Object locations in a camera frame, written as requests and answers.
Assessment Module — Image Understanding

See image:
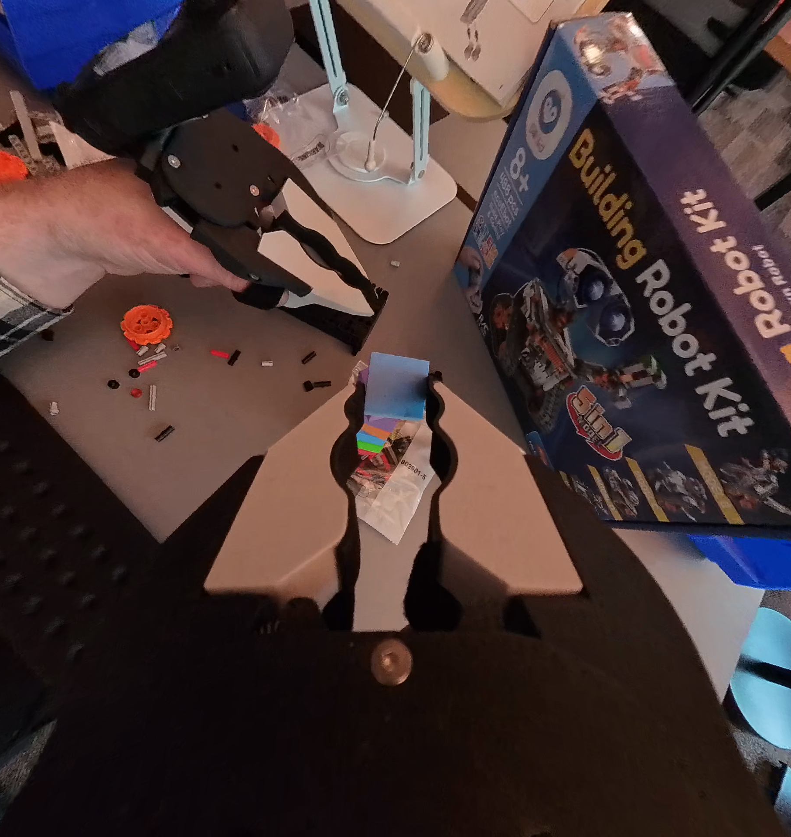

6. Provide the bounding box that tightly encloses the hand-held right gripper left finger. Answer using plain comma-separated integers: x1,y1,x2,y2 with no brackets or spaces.
204,384,364,632

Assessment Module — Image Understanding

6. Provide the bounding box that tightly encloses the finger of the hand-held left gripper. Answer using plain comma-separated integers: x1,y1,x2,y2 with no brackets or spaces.
257,228,378,316
282,182,375,290

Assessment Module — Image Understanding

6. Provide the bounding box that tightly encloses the blue robot kit box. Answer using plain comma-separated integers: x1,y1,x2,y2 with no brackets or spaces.
453,12,791,541

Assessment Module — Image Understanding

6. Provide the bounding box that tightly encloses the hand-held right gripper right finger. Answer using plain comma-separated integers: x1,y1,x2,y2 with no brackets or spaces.
404,373,584,632

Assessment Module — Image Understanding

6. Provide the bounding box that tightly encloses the large clear warning bag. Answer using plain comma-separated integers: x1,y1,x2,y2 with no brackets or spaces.
250,90,345,166

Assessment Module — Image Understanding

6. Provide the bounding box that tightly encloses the person's left hand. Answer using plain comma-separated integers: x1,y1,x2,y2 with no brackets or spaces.
0,157,254,311

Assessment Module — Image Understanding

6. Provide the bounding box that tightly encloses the person's left forearm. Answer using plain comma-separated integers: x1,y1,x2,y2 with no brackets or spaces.
0,254,77,375

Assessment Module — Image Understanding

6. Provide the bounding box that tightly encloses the black table leg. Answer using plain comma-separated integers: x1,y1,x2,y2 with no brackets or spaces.
689,0,791,116

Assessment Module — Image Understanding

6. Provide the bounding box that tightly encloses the black pole with round base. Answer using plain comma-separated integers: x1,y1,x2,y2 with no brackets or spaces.
728,607,791,751

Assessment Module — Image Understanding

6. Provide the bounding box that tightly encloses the white booklet stand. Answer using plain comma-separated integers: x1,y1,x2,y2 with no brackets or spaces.
291,0,607,247

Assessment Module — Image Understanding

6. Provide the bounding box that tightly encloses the long blue plastic bin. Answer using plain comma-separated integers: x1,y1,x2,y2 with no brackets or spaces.
0,0,188,94

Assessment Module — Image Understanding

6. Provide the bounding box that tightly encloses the black perforated pad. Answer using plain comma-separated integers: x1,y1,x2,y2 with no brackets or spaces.
0,369,169,727

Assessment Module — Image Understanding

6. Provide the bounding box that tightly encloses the purple foam cube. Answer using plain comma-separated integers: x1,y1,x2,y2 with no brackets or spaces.
359,366,424,427

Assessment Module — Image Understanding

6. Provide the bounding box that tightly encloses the clear plastic parts bag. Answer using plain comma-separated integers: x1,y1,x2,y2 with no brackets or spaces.
346,366,436,545

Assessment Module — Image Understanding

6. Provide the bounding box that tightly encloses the white instruction booklet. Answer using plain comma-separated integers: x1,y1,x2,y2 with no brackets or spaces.
457,0,566,99

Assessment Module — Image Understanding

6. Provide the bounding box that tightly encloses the black perforated building plate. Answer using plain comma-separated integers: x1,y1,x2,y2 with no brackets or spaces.
281,286,391,357

